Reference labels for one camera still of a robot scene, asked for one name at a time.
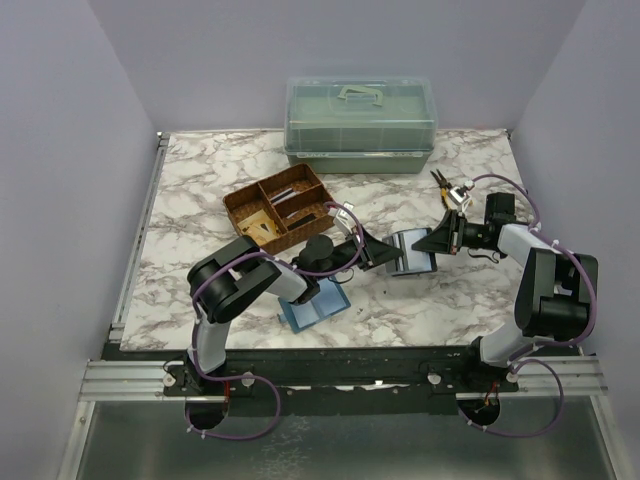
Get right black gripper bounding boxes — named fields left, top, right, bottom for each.
left=413, top=210, right=493, bottom=256

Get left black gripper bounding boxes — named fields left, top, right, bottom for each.
left=315, top=226, right=403, bottom=283

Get black leather card holder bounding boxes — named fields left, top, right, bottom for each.
left=383, top=228, right=437, bottom=277

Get dark credit card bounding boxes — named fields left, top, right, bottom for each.
left=287, top=213, right=316, bottom=231

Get brown wicker divided tray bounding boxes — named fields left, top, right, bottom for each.
left=223, top=164, right=333, bottom=254

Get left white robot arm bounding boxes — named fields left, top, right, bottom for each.
left=187, top=229, right=404, bottom=395

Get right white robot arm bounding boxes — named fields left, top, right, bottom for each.
left=411, top=192, right=598, bottom=392

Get blue plastic card sleeve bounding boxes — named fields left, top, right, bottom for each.
left=278, top=277, right=351, bottom=334

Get gold cards in tray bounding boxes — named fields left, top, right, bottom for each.
left=238, top=209, right=280, bottom=245

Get green clear-lid storage box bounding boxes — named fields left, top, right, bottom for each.
left=284, top=76, right=438, bottom=174

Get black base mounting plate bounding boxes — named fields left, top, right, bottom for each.
left=164, top=344, right=521, bottom=419

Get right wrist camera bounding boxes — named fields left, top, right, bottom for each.
left=446, top=180, right=475, bottom=213

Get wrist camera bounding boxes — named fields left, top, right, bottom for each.
left=446, top=180, right=475, bottom=213
left=328, top=206, right=356, bottom=236

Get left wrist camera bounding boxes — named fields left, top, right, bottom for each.
left=328, top=206, right=356, bottom=236

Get yellow handled pliers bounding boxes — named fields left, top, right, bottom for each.
left=430, top=169, right=452, bottom=210

